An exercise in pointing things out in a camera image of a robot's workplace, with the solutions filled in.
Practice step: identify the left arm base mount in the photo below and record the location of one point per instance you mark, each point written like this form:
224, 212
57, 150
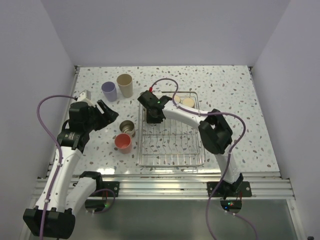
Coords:
109, 189

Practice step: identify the red plastic cup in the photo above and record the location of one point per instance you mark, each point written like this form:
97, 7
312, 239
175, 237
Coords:
123, 142

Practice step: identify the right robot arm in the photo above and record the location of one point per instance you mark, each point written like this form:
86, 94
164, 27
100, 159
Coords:
215, 134

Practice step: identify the aluminium rail frame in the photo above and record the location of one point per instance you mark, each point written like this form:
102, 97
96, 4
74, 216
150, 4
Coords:
193, 186

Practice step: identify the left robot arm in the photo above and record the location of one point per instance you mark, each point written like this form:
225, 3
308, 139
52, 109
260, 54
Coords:
54, 214

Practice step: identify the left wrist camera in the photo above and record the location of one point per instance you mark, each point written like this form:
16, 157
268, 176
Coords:
84, 96

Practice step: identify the purple plastic cup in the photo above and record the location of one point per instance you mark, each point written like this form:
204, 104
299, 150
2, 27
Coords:
109, 90

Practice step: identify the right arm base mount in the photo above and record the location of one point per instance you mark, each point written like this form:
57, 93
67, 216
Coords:
227, 190

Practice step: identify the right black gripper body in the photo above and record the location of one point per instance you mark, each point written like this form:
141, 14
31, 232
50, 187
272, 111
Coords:
151, 118

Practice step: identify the tall beige plastic cup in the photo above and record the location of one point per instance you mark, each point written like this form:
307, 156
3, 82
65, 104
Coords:
125, 84

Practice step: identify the wire dish rack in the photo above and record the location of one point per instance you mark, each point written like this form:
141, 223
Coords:
168, 144

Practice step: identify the cream brown-banded cup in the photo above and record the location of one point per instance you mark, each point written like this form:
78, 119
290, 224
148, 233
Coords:
177, 99
189, 102

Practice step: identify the steel cup with handle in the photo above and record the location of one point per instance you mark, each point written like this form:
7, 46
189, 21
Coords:
128, 127

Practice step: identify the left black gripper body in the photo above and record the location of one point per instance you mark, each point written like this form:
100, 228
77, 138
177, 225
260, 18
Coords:
93, 123

